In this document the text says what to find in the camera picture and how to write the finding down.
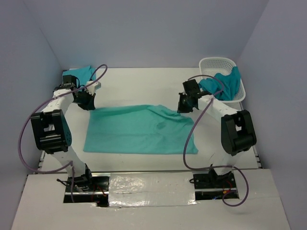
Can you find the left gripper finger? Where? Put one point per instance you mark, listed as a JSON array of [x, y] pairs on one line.
[[86, 106], [91, 105]]

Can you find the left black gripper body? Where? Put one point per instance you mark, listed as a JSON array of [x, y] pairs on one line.
[[81, 97]]

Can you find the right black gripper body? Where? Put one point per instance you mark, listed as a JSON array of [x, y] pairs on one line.
[[188, 109]]

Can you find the turquoise t shirt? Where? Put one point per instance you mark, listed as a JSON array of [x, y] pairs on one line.
[[83, 74]]

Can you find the dark teal t shirt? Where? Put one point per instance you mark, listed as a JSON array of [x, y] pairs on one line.
[[224, 87]]

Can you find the light green t shirt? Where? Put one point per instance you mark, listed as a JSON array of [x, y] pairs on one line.
[[139, 129]]

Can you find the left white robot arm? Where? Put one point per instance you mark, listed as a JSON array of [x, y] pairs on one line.
[[52, 133]]

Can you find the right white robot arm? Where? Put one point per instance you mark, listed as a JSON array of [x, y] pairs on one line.
[[237, 131]]

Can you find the white plastic laundry basket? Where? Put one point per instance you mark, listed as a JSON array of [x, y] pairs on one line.
[[211, 65]]

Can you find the silver tape patch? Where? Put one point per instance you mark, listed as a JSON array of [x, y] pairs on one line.
[[161, 189]]

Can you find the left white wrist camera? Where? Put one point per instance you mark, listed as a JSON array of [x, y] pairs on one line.
[[93, 88]]

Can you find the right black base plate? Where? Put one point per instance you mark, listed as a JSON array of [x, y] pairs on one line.
[[210, 186]]

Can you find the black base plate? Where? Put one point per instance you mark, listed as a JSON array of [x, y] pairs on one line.
[[210, 186], [96, 193]]

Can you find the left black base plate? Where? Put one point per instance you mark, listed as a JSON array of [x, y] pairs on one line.
[[96, 193]]

